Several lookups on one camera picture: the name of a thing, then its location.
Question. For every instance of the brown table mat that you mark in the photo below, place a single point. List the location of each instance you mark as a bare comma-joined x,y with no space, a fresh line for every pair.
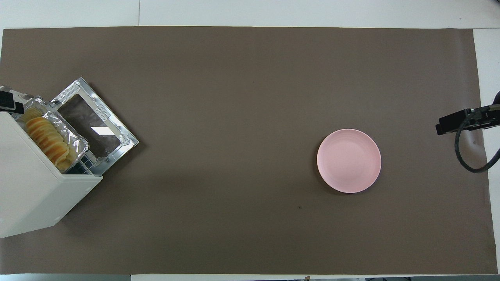
234,117

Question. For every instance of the cream toaster oven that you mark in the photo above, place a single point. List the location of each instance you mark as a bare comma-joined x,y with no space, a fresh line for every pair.
35,195

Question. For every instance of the pink round plate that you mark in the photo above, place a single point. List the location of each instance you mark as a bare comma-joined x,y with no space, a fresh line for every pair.
349,160

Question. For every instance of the aluminium foil tray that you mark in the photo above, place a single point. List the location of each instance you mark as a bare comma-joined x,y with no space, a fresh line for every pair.
76,142

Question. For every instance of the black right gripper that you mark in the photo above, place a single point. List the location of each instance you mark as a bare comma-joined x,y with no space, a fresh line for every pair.
486,117

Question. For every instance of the glass oven door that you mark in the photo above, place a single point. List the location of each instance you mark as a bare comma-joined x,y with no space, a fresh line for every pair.
117,128

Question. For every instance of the sliced yellow bread loaf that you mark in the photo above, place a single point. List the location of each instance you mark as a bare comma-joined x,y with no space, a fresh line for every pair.
47,138

